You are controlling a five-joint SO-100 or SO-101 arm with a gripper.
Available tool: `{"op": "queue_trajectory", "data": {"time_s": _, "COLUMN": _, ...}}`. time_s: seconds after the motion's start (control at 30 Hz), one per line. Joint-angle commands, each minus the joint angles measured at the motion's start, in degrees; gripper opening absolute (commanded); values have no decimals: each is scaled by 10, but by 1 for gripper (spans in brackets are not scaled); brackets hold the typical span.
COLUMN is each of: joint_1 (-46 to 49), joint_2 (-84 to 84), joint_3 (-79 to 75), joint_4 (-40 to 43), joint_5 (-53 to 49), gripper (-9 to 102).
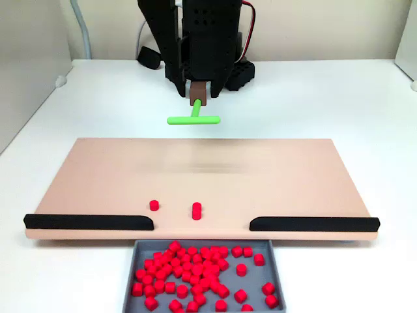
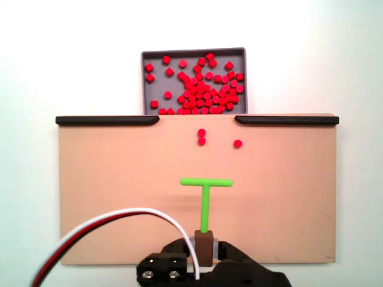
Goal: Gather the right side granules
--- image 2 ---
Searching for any grey plastic tray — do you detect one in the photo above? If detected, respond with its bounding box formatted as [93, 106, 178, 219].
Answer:
[140, 47, 250, 116]

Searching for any black edge rail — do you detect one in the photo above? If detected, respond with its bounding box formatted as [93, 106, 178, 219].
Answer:
[55, 115, 160, 127]
[234, 115, 340, 126]

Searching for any beige flat board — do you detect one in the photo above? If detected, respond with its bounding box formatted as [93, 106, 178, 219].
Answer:
[57, 112, 338, 266]

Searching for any white red black servo cable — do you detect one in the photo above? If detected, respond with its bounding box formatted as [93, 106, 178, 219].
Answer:
[29, 207, 200, 287]

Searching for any green T pusher brown handle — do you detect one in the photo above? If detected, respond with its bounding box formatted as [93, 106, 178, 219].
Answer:
[180, 177, 234, 267]

